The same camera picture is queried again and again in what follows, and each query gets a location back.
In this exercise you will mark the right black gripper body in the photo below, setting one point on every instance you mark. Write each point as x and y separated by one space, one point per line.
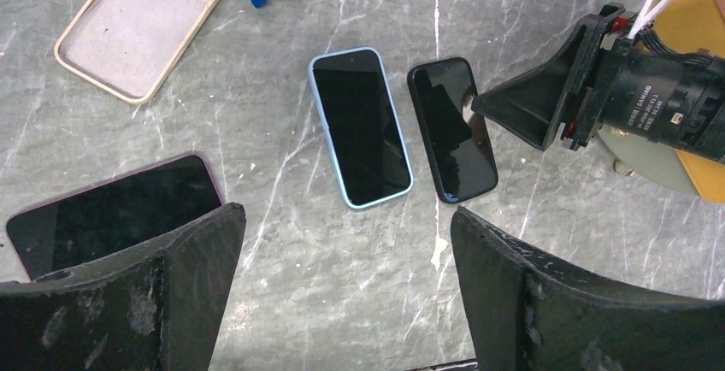
645 88

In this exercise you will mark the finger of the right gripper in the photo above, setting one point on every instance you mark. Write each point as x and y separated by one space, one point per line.
533 105

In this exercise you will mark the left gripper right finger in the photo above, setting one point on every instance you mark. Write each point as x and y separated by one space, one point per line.
530 310

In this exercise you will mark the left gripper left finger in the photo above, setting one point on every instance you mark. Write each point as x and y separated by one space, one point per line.
157 305

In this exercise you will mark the purple edged glossy phone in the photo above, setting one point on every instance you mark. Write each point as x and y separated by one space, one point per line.
111 216

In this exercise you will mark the light blue phone case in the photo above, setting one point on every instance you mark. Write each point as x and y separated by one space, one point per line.
359 128

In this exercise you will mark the beige pink phone case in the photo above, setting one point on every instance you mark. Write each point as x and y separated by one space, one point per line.
129 47

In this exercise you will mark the cream and orange drum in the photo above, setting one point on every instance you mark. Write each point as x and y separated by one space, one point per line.
684 26

